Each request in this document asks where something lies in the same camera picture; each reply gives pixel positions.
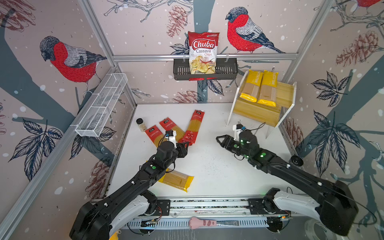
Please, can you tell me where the black hanging wire basket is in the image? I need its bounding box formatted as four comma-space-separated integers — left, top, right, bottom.
174, 58, 238, 81

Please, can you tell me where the yellow pasta bag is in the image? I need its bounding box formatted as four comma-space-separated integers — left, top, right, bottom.
257, 70, 279, 107
240, 70, 264, 103
159, 171, 194, 192

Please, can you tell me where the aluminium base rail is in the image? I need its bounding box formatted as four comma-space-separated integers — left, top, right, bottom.
120, 196, 307, 231

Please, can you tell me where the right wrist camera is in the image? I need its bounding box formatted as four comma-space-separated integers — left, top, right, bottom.
233, 124, 247, 141

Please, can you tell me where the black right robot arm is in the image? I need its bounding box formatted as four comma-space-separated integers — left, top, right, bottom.
216, 130, 359, 237

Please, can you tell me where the clear tape roll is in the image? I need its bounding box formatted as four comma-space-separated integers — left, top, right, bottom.
305, 219, 337, 240

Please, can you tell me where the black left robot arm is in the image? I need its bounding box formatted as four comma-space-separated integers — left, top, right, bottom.
69, 141, 190, 240

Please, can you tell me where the pink handled scraper tool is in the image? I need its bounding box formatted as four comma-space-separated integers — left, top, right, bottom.
189, 217, 240, 230

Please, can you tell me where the red spaghetti bag right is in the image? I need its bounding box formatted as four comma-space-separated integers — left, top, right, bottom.
178, 110, 205, 146

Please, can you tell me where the yellow plush toy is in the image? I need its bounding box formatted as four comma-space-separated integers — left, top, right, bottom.
109, 231, 121, 240

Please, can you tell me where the wooden two-tier shelf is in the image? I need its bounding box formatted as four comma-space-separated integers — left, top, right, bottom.
227, 71, 297, 135

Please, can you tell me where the red spaghetti bag left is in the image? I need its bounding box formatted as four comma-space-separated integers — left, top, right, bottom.
145, 125, 167, 147

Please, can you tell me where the spice jar black lid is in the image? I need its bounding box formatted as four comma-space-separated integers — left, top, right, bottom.
289, 155, 304, 167
136, 118, 147, 132

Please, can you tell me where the red spaghetti bag middle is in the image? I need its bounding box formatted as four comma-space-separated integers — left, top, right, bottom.
160, 118, 185, 142

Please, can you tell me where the Chuba cassava chips bag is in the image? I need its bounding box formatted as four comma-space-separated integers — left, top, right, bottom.
188, 32, 220, 75

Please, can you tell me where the red spaghetti bag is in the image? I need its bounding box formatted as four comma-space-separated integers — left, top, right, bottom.
178, 110, 205, 146
145, 125, 167, 147
160, 118, 185, 142

